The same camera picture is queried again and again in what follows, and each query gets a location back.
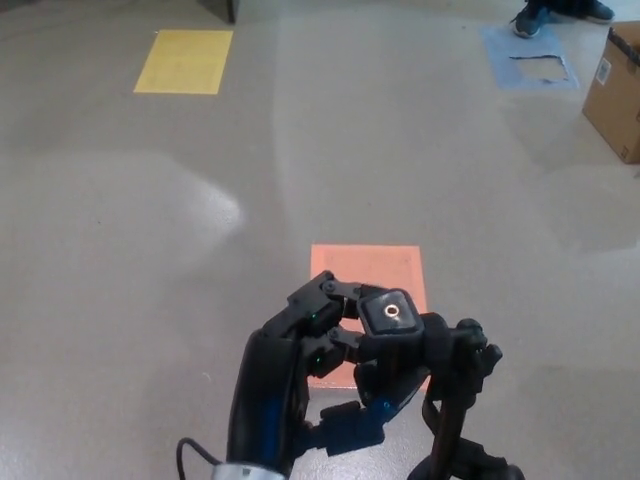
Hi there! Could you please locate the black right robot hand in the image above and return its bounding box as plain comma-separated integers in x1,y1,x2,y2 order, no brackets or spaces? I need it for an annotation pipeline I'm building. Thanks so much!
407,438,526,480

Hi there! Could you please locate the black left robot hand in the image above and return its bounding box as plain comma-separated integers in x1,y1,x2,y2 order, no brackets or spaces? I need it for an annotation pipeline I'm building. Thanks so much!
226,269,402,475

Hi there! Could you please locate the black phone tripod stand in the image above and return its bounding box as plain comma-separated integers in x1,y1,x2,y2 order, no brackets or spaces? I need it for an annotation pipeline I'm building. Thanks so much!
354,288,504,480

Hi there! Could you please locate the orange paper sheet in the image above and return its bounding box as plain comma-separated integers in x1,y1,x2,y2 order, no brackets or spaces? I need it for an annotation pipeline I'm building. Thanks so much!
309,243,428,392

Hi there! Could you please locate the yellow paper sheet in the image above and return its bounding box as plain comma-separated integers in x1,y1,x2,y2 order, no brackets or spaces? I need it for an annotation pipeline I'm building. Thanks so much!
133,29,235,95

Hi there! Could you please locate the brown cardboard box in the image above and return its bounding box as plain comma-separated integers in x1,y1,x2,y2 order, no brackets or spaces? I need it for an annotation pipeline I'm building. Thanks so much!
582,20,640,165

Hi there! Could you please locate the torn blue paper sheet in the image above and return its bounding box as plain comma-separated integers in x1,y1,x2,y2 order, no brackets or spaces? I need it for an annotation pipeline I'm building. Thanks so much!
480,23,581,92

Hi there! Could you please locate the blue sneaker with laces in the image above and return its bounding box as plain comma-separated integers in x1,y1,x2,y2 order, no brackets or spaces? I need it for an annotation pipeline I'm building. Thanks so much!
509,2,552,39

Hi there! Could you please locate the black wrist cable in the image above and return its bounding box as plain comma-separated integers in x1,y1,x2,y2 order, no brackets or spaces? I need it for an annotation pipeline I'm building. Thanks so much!
176,437,222,480

